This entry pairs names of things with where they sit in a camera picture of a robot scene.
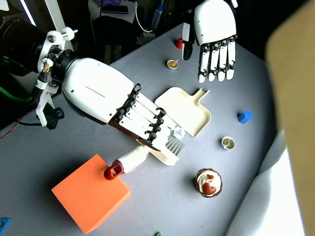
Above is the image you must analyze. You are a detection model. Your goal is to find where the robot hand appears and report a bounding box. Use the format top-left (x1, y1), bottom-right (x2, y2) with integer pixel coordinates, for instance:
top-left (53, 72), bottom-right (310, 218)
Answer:
top-left (181, 0), bottom-right (239, 84)
top-left (61, 57), bottom-right (173, 152)

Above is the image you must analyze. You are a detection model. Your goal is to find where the white brush with red handle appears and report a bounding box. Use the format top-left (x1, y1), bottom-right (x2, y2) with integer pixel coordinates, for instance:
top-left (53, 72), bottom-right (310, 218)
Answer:
top-left (103, 134), bottom-right (186, 181)

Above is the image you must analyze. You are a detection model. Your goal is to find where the cream plastic dustpan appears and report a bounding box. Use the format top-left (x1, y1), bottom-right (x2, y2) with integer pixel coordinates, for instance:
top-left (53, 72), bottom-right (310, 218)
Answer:
top-left (154, 86), bottom-right (212, 138)

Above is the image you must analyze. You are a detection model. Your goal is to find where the small bowl of yellow food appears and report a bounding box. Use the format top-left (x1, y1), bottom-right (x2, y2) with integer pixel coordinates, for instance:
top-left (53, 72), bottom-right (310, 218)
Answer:
top-left (166, 59), bottom-right (180, 71)

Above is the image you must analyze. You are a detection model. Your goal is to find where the crumpled white paper ball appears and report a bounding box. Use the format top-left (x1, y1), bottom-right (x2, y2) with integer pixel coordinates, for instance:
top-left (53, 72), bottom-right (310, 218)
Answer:
top-left (171, 124), bottom-right (187, 141)

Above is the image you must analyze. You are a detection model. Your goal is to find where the white light strip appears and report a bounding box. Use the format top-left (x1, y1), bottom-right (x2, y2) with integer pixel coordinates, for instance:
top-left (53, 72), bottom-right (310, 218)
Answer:
top-left (19, 0), bottom-right (37, 27)

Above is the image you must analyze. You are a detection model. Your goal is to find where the blue cube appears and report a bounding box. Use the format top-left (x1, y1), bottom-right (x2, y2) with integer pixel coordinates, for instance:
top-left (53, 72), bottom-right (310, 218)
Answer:
top-left (237, 110), bottom-right (253, 124)

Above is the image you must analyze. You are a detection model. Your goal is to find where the blurred tan panel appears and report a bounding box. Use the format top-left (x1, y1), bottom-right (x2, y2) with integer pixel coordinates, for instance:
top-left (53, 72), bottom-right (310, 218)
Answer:
top-left (265, 0), bottom-right (315, 236)

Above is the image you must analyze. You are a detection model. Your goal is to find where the orange block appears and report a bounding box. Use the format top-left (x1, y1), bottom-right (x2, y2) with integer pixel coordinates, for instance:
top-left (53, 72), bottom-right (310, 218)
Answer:
top-left (51, 153), bottom-right (131, 235)

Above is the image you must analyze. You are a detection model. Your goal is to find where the small bowl of green soup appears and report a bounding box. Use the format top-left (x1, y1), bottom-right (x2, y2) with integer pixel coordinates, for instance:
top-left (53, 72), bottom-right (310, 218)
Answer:
top-left (220, 135), bottom-right (236, 150)

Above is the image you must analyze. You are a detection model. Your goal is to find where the grey table cloth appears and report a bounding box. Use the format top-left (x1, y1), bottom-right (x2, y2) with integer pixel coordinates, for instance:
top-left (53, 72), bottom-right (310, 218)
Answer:
top-left (0, 22), bottom-right (288, 236)

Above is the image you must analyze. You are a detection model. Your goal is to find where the toy cupcake with red hearts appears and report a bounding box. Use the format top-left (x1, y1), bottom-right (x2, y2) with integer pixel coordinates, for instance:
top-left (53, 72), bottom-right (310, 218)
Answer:
top-left (193, 168), bottom-right (223, 199)

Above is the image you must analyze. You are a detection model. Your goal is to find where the blue shape block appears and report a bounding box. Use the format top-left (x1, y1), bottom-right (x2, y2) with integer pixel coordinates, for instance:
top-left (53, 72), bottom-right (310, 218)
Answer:
top-left (0, 217), bottom-right (12, 231)

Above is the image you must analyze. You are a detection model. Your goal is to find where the white backdrop sheet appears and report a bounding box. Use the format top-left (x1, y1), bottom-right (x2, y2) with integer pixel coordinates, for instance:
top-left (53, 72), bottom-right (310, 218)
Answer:
top-left (225, 130), bottom-right (307, 236)

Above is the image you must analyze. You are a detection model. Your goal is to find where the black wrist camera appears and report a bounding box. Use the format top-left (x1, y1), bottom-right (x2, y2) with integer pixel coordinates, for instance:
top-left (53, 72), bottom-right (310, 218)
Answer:
top-left (45, 107), bottom-right (65, 130)

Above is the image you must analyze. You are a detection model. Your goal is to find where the white cable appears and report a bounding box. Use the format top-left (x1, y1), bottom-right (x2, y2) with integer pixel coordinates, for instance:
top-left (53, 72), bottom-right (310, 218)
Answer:
top-left (134, 0), bottom-right (155, 33)

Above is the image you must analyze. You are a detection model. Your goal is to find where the red and black twisted wire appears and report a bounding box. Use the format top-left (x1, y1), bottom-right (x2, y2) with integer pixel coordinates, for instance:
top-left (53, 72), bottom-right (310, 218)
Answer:
top-left (0, 108), bottom-right (39, 141)

